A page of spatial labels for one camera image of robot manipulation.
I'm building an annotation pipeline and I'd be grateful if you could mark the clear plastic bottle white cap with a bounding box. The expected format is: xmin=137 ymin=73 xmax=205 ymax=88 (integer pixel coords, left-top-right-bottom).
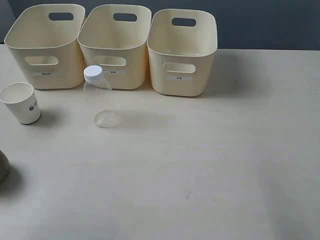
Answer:
xmin=83 ymin=65 xmax=118 ymax=128

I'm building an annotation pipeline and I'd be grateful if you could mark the white paper cup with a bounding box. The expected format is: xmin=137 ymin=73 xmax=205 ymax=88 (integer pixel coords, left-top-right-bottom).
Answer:
xmin=0 ymin=82 xmax=41 ymax=125

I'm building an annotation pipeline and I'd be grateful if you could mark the brown wooden cup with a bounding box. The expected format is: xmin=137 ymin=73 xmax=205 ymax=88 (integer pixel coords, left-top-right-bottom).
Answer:
xmin=0 ymin=151 xmax=10 ymax=184

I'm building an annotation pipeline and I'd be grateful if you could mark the right cream plastic bin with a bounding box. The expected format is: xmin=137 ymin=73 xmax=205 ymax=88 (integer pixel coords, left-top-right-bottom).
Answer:
xmin=146 ymin=8 xmax=218 ymax=97

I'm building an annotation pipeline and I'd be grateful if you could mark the cream plastic bin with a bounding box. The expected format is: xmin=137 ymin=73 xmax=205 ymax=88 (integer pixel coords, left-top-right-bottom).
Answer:
xmin=77 ymin=4 xmax=152 ymax=90
xmin=4 ymin=3 xmax=86 ymax=90
xmin=146 ymin=8 xmax=218 ymax=97

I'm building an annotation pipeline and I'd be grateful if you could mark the middle cream plastic bin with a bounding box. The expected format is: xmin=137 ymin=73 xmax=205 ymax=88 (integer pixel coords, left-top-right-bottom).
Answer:
xmin=77 ymin=4 xmax=152 ymax=90

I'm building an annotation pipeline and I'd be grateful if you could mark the left cream plastic bin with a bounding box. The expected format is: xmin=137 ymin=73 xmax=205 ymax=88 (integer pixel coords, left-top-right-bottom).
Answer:
xmin=4 ymin=3 xmax=86 ymax=90

